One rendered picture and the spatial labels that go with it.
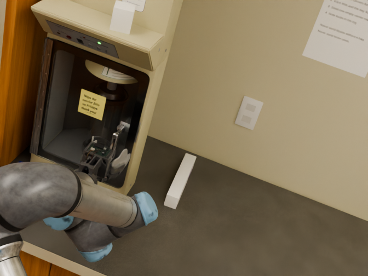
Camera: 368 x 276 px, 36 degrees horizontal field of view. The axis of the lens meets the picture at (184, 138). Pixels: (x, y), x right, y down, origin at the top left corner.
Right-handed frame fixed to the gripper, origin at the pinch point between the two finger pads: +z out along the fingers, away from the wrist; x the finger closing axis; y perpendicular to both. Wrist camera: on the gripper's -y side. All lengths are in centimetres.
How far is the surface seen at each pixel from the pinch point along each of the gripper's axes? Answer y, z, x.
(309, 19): 39, 49, -39
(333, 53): 32, 49, -50
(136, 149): -1.0, 6.8, -5.4
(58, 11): 36.3, -3.2, 20.4
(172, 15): 41.0, 8.3, -5.2
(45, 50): 20.4, 4.5, 26.0
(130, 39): 36.4, -4.2, 0.5
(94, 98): 11.6, 4.4, 9.5
